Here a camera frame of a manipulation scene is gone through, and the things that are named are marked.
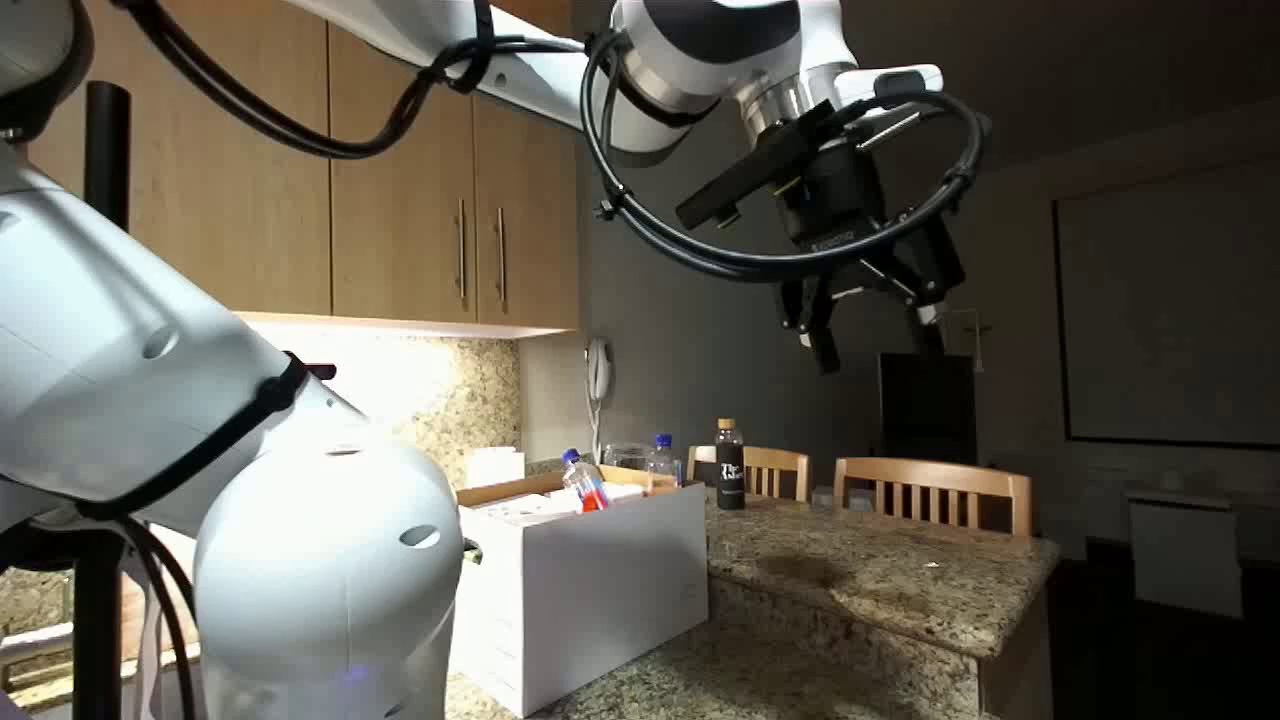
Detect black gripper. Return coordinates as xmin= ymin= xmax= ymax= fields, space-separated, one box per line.
xmin=778 ymin=132 xmax=973 ymax=374

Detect Fiji water bottle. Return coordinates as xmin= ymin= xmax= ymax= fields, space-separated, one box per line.
xmin=644 ymin=429 xmax=689 ymax=487
xmin=558 ymin=445 xmax=616 ymax=519

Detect dark glass bottle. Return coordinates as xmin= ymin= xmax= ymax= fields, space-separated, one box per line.
xmin=713 ymin=417 xmax=747 ymax=512

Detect open cardboard box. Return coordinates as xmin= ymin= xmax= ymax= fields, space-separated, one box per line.
xmin=452 ymin=463 xmax=713 ymax=720

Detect white floor box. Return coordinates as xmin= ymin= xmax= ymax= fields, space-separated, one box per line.
xmin=1126 ymin=487 xmax=1250 ymax=618

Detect black tall cabinet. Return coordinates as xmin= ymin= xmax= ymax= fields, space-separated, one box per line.
xmin=875 ymin=347 xmax=979 ymax=469

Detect wooden slatted chair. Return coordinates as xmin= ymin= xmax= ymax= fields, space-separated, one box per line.
xmin=684 ymin=440 xmax=816 ymax=509
xmin=831 ymin=452 xmax=1038 ymax=539

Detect black vertical pole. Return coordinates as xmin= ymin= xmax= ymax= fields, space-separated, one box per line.
xmin=74 ymin=76 xmax=137 ymax=720

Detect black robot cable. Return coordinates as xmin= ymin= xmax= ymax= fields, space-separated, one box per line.
xmin=114 ymin=0 xmax=993 ymax=283

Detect white wall phone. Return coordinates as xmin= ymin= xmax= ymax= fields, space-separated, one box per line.
xmin=580 ymin=337 xmax=616 ymax=407

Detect large wall board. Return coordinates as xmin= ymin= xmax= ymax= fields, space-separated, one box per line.
xmin=1054 ymin=157 xmax=1280 ymax=452

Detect wooden wall cabinets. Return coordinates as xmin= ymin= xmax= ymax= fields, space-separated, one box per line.
xmin=26 ymin=0 xmax=583 ymax=337

